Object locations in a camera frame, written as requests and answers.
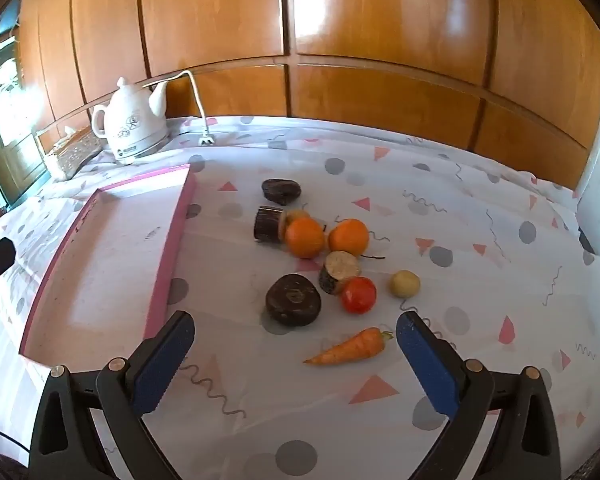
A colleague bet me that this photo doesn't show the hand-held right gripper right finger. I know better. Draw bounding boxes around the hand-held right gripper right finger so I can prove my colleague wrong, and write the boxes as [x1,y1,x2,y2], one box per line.
[396,311,563,480]

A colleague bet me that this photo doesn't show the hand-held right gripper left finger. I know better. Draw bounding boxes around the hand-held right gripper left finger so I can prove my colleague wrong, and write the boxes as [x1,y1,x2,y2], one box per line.
[29,310,197,480]

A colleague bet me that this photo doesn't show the orange carrot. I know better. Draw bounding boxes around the orange carrot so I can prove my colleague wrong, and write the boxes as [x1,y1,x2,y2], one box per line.
[302,327,395,366]

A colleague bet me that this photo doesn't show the yellow potato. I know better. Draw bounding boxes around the yellow potato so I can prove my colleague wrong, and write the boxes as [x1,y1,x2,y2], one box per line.
[391,270,422,297]

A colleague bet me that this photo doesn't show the red tomato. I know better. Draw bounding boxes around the red tomato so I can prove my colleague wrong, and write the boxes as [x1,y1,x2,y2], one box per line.
[341,276,378,314]

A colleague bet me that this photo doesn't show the pink-rimmed white tray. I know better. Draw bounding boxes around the pink-rimmed white tray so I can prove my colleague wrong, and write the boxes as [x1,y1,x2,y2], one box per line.
[19,163,198,368]

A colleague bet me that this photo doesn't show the dark cylinder tan-topped fruit piece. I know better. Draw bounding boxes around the dark cylinder tan-topped fruit piece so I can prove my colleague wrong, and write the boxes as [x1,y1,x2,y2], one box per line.
[319,250,362,296]

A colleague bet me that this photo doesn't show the large dark round fruit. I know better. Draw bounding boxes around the large dark round fruit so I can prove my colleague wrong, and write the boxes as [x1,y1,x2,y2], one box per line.
[265,273,323,327]

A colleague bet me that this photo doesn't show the orange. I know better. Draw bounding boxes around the orange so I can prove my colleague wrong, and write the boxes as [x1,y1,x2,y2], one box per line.
[328,218,370,257]
[285,216,327,259]

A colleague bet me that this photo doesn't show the small dark wrinkled fruit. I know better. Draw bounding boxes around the small dark wrinkled fruit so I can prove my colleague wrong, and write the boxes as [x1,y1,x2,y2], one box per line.
[261,178,302,206]

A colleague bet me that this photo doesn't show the woven tissue box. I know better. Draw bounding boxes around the woven tissue box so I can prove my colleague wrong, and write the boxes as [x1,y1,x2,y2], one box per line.
[32,126,103,182]

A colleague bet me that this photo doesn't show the window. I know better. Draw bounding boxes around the window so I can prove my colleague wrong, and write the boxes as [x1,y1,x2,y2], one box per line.
[0,0,46,211]

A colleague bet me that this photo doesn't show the patterned white tablecloth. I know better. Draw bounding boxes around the patterned white tablecloth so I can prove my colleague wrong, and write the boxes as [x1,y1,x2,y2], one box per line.
[0,115,600,480]

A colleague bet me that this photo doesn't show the white kettle base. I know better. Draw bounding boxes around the white kettle base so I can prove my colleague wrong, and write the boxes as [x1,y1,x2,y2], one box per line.
[111,132,172,165]

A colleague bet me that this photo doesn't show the white ceramic kettle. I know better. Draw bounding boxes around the white ceramic kettle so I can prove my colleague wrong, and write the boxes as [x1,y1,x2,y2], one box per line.
[91,77,170,153]

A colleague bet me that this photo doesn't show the wooden panelled wardrobe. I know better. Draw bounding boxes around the wooden panelled wardrobe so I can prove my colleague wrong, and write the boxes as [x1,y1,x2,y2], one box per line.
[17,0,600,188]

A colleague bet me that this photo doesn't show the black cable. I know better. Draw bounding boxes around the black cable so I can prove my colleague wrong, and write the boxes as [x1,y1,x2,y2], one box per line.
[0,427,33,458]

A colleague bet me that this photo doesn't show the white kettle power cord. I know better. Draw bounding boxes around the white kettle power cord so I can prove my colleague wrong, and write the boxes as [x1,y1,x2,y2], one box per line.
[145,70,217,148]

